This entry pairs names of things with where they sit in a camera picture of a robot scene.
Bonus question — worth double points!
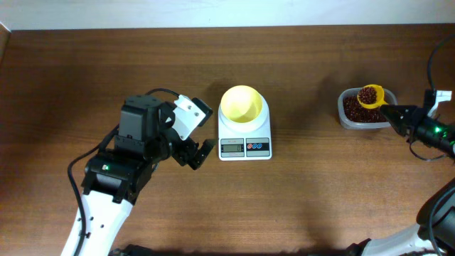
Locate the red adzuki beans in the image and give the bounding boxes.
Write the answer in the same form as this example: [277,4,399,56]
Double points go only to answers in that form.
[343,95,386,123]

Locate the white digital kitchen scale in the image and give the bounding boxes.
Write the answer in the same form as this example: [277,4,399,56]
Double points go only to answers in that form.
[218,96,272,161]

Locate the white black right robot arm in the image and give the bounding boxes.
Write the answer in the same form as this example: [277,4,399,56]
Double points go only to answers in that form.
[344,135,454,255]

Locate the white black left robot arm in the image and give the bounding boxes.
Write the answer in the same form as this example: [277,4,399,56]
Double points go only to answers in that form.
[62,94,216,255]

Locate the yellow plastic bowl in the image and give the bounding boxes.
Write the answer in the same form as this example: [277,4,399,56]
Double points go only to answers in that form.
[220,85,263,123]

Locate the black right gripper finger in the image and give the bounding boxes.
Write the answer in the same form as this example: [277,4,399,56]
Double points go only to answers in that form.
[379,105,417,119]
[385,115,409,135]

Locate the yellow measuring scoop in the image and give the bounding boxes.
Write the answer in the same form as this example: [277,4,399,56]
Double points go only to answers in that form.
[357,85,387,110]

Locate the clear plastic bean container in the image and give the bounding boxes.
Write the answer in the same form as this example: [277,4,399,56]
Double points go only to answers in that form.
[338,87,390,129]

